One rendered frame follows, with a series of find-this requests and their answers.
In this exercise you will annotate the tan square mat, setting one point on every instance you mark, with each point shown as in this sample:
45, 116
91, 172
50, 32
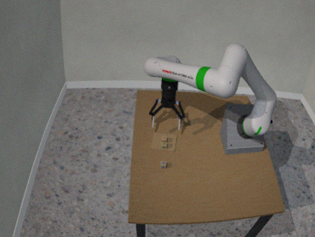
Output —
156, 142

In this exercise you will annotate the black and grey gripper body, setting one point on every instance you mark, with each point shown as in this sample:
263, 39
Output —
168, 96

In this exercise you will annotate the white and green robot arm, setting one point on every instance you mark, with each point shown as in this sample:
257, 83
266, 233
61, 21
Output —
222, 82

